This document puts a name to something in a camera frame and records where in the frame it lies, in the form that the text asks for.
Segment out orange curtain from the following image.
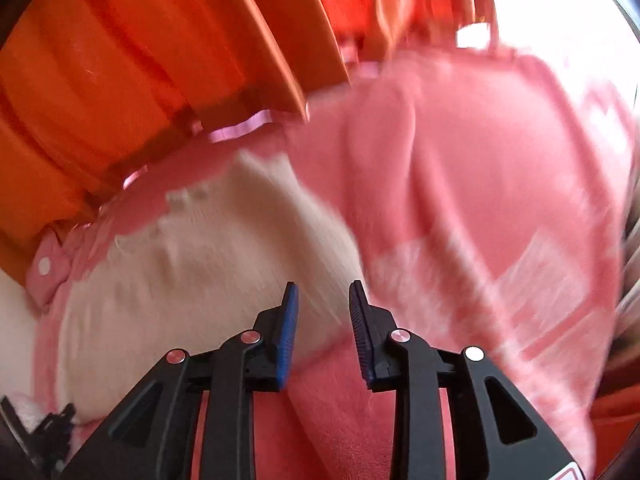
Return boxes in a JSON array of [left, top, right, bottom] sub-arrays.
[[1, 0, 497, 281]]

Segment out pink pouch with white button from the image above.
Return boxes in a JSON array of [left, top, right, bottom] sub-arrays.
[[25, 231, 72, 313]]

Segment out pink sweater with black hearts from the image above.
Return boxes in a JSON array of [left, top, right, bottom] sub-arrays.
[[54, 153, 362, 422]]

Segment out pink fleece blanket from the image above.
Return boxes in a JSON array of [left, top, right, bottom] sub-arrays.
[[31, 44, 640, 480]]

